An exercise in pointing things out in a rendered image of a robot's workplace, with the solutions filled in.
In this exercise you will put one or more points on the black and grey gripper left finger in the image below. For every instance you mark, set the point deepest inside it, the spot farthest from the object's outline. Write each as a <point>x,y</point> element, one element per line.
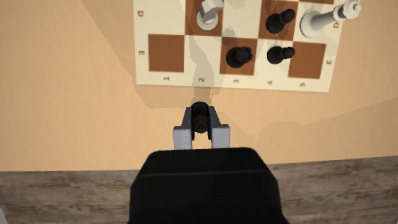
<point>184,135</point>

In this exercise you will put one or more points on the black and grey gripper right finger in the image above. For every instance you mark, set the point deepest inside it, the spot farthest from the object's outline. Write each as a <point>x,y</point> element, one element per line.
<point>218,133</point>

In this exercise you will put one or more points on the brown and cream chessboard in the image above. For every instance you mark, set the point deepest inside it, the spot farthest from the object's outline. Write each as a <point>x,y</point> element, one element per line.
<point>171,49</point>

